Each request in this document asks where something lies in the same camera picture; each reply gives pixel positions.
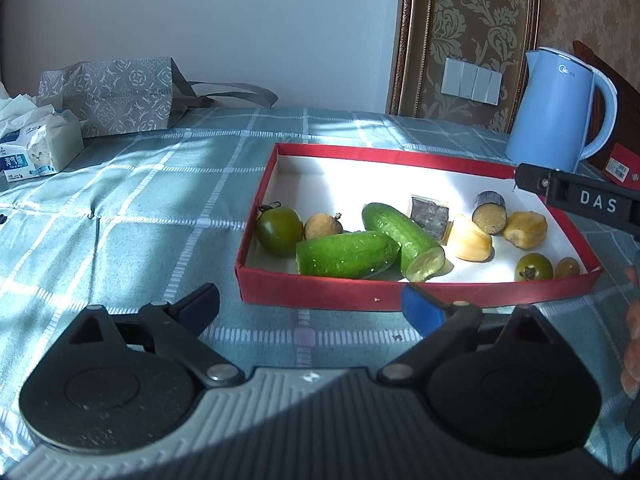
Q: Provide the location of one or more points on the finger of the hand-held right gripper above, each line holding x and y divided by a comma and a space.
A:
532, 181

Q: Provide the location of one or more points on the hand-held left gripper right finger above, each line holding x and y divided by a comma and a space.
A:
422, 310

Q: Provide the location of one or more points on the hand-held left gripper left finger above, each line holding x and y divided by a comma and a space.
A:
197, 305

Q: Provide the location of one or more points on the silver fish chunk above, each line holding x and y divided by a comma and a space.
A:
490, 212

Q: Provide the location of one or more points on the small brown-green tomato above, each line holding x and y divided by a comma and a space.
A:
567, 267

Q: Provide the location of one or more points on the green cucumber piece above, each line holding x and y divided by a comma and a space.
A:
400, 232
345, 255

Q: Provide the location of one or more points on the small green tomato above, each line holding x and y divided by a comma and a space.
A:
534, 266

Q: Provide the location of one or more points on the sugarcane piece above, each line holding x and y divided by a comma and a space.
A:
430, 216

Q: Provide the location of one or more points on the large green tomato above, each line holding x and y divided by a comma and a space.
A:
280, 230

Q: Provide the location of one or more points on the brown longan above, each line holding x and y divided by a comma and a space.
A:
322, 226

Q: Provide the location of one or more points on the shallow red cardboard box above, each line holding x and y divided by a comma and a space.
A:
350, 180

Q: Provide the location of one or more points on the person's right hand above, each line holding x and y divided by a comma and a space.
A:
634, 335

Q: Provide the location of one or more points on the red labelled carton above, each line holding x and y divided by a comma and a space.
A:
617, 165

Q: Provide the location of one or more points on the light blue electric kettle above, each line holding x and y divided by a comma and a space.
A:
550, 115

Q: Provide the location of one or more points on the white tissue pack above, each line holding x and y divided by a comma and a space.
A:
45, 145

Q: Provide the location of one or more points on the grey patterned paper bag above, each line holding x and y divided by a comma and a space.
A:
120, 97

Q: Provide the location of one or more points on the white wall switch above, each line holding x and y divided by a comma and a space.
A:
495, 87
483, 84
451, 76
468, 80

